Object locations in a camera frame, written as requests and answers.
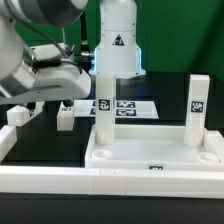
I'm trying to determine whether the black cable with connector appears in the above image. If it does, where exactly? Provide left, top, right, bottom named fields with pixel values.
left=74, top=50, right=96, bottom=63

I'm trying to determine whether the white front fence wall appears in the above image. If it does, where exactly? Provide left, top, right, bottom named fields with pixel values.
left=0, top=166, right=224, bottom=199

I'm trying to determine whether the white fence wall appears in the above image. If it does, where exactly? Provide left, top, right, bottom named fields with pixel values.
left=0, top=125, right=17, bottom=163
left=0, top=166, right=224, bottom=199

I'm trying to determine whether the white desk top tray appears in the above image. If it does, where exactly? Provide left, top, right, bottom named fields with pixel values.
left=85, top=124, right=224, bottom=172

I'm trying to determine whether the white left fence wall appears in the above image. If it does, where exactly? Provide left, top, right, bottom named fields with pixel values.
left=0, top=125, right=17, bottom=163

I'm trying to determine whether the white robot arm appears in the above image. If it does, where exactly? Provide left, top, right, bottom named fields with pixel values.
left=0, top=0, right=146, bottom=105

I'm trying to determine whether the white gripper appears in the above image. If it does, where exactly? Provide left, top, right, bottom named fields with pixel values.
left=0, top=48, right=91, bottom=110

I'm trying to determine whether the black vertical cable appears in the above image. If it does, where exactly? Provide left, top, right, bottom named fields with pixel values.
left=79, top=14, right=90, bottom=53

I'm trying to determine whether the white marker base plate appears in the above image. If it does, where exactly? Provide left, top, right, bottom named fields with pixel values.
left=74, top=100, right=159, bottom=119

